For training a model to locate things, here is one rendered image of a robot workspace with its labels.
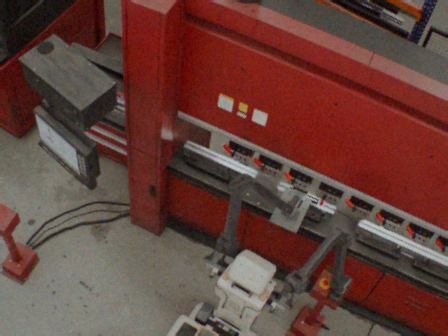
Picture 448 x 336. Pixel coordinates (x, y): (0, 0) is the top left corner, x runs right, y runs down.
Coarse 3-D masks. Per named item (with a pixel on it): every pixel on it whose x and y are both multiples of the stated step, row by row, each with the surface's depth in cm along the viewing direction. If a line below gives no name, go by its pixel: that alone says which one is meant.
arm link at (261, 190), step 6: (252, 186) 337; (258, 186) 340; (264, 186) 348; (258, 192) 347; (264, 192) 349; (270, 192) 353; (264, 198) 354; (270, 198) 355; (276, 198) 358; (276, 204) 360; (282, 204) 362; (288, 204) 365; (282, 210) 364
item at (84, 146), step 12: (36, 108) 345; (48, 108) 349; (36, 120) 351; (48, 120) 341; (60, 120) 345; (60, 132) 338; (72, 132) 341; (72, 144) 335; (84, 144) 335; (96, 144) 339; (84, 156) 333; (96, 156) 347; (72, 168) 359; (84, 168) 344; (96, 168) 355; (84, 180) 357
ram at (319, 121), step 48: (192, 48) 339; (240, 48) 323; (192, 96) 371; (240, 96) 352; (288, 96) 335; (336, 96) 318; (384, 96) 313; (240, 144) 386; (288, 144) 366; (336, 144) 347; (384, 144) 329; (432, 144) 313; (384, 192) 359; (432, 192) 340
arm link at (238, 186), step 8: (240, 176) 340; (248, 176) 340; (232, 184) 337; (240, 184) 335; (248, 184) 337; (232, 192) 338; (240, 192) 337; (232, 200) 339; (240, 200) 340; (232, 208) 340; (240, 208) 343; (232, 216) 342; (232, 224) 344; (224, 232) 348; (232, 232) 346; (232, 240) 346; (232, 248) 348
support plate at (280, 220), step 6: (288, 192) 403; (282, 198) 400; (288, 198) 400; (306, 198) 402; (306, 204) 399; (276, 210) 395; (300, 210) 396; (306, 210) 397; (276, 216) 392; (282, 216) 393; (300, 216) 394; (276, 222) 390; (282, 222) 390; (288, 222) 391; (294, 222) 391; (300, 222) 392; (288, 228) 389; (294, 228) 389
